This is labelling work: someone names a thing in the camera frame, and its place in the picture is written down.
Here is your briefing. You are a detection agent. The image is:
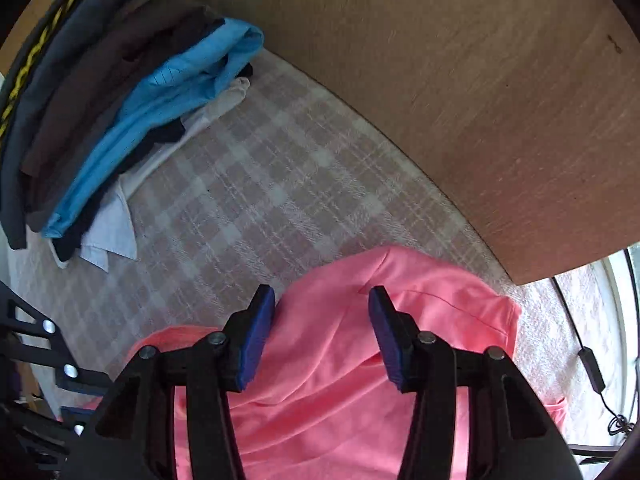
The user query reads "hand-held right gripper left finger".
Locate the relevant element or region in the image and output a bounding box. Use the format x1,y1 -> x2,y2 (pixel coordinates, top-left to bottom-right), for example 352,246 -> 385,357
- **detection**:
60,284 -> 277,480

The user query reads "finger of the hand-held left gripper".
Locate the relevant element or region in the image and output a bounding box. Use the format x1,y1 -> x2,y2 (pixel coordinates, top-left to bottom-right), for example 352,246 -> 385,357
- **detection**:
0,282 -> 113,393
0,402 -> 96,466

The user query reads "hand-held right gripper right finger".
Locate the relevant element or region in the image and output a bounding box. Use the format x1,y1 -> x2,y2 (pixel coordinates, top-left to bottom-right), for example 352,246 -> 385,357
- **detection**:
367,285 -> 586,480

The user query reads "pink t-shirt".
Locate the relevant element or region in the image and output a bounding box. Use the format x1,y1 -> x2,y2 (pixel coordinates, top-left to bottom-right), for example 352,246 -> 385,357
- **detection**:
60,245 -> 568,480

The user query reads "white folded garment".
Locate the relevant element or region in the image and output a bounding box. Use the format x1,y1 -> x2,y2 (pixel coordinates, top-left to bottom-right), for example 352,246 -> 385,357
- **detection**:
80,77 -> 251,273

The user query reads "pink checked blanket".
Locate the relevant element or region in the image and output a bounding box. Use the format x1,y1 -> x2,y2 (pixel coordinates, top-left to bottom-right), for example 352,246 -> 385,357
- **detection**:
7,47 -> 626,466

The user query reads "brown folded garment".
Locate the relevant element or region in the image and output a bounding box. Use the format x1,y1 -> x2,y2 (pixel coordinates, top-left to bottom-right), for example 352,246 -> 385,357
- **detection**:
22,0 -> 226,233

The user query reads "blue folded garment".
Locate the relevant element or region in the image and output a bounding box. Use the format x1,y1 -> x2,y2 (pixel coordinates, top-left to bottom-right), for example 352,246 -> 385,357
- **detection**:
41,17 -> 265,239

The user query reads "large wooden board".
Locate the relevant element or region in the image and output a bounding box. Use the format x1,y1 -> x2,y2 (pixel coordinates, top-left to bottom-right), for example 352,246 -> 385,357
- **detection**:
177,0 -> 640,286

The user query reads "dark grey folded garment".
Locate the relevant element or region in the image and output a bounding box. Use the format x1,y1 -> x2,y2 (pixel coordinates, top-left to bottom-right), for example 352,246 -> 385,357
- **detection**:
0,0 -> 178,251

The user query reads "wooden side panel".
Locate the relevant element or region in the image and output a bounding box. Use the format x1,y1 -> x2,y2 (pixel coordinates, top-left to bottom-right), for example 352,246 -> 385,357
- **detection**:
0,0 -> 101,66

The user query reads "black cable with adapter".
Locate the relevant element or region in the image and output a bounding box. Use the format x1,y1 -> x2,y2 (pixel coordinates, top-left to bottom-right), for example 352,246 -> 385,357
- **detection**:
550,276 -> 638,441

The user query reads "black yellow braided strap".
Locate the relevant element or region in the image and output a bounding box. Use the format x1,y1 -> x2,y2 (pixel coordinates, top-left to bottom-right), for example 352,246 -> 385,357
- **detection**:
0,0 -> 123,146

